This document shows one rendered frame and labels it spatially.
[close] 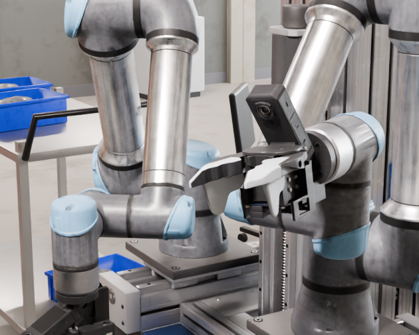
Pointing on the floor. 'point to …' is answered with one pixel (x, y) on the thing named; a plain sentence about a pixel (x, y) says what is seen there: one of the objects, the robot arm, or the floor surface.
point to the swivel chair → (242, 134)
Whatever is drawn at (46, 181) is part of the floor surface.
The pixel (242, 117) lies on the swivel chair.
